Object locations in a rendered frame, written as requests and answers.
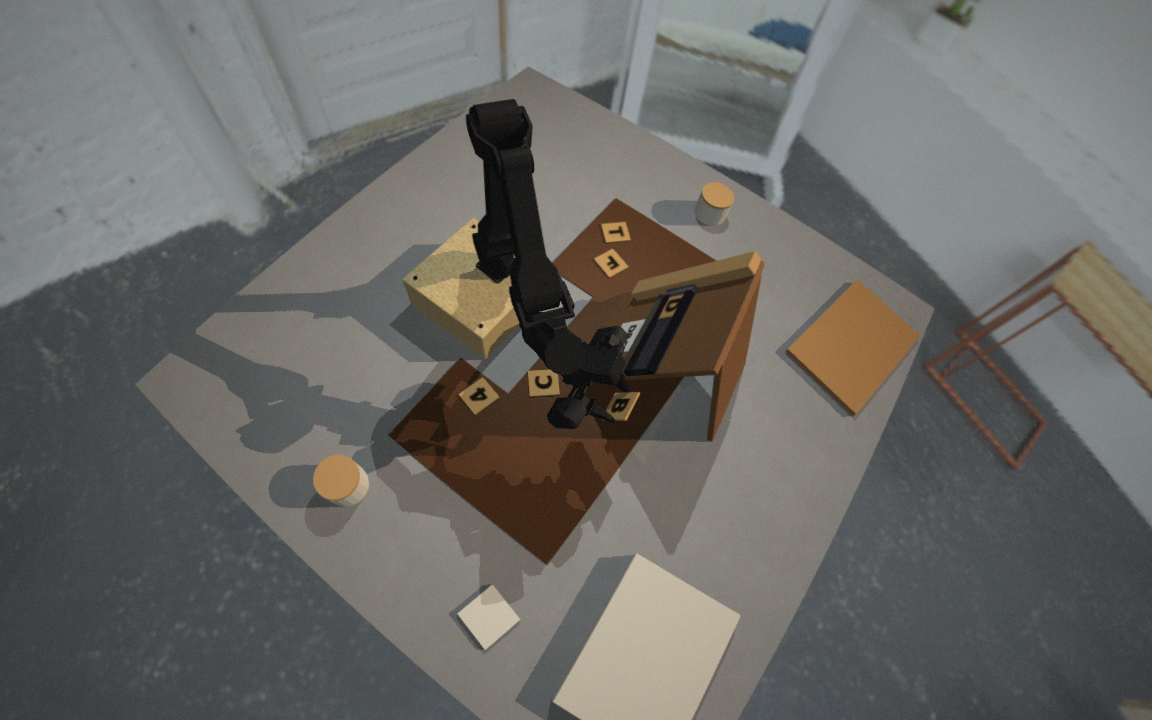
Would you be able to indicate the beige cylindrical container with brown lid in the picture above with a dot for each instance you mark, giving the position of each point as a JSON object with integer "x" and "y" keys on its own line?
{"x": 714, "y": 203}
{"x": 341, "y": 480}

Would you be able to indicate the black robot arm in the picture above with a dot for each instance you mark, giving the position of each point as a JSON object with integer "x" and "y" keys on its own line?
{"x": 509, "y": 242}

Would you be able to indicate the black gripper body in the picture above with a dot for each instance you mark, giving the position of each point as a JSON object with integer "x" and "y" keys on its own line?
{"x": 568, "y": 413}

